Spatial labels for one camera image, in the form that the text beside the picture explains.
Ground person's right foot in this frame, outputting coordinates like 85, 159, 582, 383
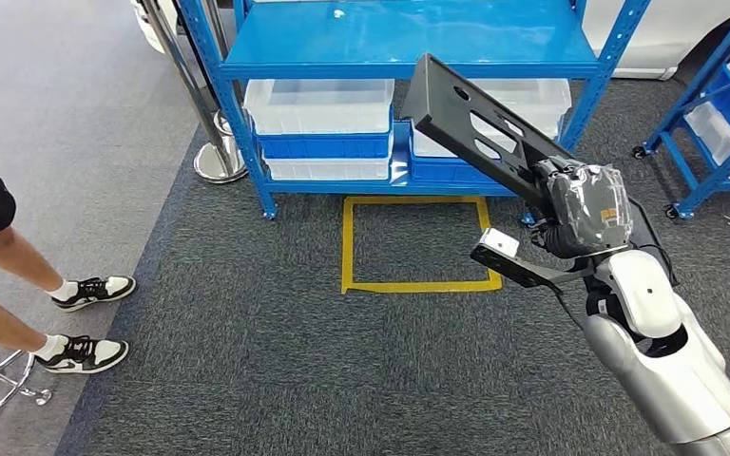
35, 334, 131, 375

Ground blue metal shelf rack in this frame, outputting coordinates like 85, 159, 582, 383
176, 0, 653, 220
632, 0, 730, 220

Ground black plastic panel part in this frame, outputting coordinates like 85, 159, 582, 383
400, 53, 577, 219

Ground yellow floor tape square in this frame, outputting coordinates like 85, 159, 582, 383
340, 196, 504, 295

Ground person's left leg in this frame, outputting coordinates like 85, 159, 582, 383
0, 116, 80, 303

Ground black camera cable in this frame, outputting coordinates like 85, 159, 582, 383
550, 286, 587, 332

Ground white car with red stripe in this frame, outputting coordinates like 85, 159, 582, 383
130, 0, 730, 81

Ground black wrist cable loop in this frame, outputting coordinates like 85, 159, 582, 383
627, 198, 680, 288

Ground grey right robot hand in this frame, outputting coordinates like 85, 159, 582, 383
531, 157, 634, 259

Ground chrome chair base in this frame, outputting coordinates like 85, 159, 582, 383
0, 338, 52, 442

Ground chrome stanchion post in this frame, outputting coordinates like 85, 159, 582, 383
201, 0, 237, 138
140, 0, 248, 185

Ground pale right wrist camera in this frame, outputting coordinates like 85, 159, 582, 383
478, 227, 521, 259

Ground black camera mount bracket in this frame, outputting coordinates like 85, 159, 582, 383
470, 241, 596, 294

